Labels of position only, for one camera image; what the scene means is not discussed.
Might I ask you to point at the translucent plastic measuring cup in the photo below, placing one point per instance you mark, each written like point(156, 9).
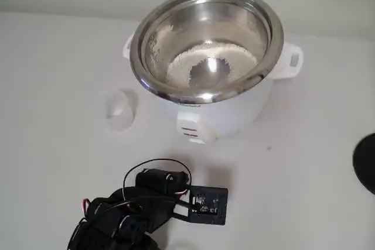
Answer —
point(117, 121)

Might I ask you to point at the white uncooked rice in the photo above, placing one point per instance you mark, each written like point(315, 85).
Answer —
point(181, 62)

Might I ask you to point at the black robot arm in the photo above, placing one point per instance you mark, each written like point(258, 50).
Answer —
point(102, 220)

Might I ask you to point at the white electric rice cooker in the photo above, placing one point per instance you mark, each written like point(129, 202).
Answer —
point(234, 115)

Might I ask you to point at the stainless steel inner pot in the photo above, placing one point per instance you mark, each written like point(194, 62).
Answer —
point(205, 21)

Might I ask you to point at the black round object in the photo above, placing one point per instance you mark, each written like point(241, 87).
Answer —
point(366, 162)

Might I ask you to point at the black camera board with mount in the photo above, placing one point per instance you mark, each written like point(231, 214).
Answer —
point(216, 215)

